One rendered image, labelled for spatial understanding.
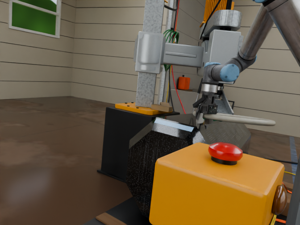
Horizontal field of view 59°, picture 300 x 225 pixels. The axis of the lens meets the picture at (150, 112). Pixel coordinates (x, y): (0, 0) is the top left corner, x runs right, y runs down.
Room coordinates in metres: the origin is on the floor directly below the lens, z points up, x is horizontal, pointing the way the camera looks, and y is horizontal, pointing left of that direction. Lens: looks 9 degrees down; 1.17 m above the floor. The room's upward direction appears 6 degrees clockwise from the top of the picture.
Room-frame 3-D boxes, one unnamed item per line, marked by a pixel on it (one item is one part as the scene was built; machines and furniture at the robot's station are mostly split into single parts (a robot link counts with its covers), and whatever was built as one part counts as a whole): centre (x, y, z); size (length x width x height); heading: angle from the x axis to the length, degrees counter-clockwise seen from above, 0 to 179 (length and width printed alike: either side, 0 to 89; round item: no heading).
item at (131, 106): (2.92, 0.07, 0.76); 0.49 x 0.49 x 0.05; 57
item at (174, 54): (2.93, -0.13, 1.37); 0.74 x 0.34 x 0.25; 92
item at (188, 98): (5.70, -0.91, 0.43); 1.30 x 0.62 x 0.86; 154
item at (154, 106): (2.74, -0.12, 0.81); 0.20 x 0.10 x 0.05; 65
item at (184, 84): (5.68, -0.67, 1.00); 0.50 x 0.22 x 0.33; 154
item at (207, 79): (1.52, -0.32, 1.19); 0.10 x 0.09 x 0.12; 24
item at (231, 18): (2.63, -0.57, 1.63); 0.96 x 0.25 x 0.17; 177
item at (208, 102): (1.51, -0.32, 1.03); 0.09 x 0.08 x 0.12; 28
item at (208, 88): (1.52, -0.32, 1.11); 0.10 x 0.09 x 0.05; 118
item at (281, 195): (0.27, -0.15, 1.05); 0.03 x 0.02 x 0.03; 147
